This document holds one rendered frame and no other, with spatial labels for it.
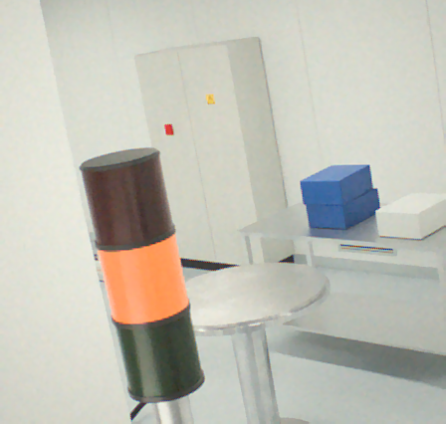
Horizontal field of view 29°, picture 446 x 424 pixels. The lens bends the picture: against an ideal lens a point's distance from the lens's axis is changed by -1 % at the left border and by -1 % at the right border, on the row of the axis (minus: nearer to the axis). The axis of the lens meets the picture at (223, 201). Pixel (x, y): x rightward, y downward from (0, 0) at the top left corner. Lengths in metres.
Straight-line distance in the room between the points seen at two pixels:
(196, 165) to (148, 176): 7.39
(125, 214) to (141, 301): 0.05
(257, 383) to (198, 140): 3.49
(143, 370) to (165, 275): 0.06
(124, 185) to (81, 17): 8.95
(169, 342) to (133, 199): 0.09
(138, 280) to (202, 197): 7.44
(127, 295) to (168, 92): 7.43
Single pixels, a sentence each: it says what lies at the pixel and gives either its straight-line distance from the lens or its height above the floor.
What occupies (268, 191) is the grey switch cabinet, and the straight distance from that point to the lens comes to 7.65.
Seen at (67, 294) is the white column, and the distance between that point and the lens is 2.25.
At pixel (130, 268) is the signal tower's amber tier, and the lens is 0.53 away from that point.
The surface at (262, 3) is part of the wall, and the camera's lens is 7.57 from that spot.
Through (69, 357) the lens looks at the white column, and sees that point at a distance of 2.28.
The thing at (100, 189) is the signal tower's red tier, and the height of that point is 2.34.
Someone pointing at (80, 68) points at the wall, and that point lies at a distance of 9.62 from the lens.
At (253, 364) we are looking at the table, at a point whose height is 0.55.
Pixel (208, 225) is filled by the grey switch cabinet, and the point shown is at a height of 0.45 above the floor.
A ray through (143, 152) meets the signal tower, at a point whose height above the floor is 2.35.
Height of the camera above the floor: 2.43
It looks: 13 degrees down
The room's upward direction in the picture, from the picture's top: 10 degrees counter-clockwise
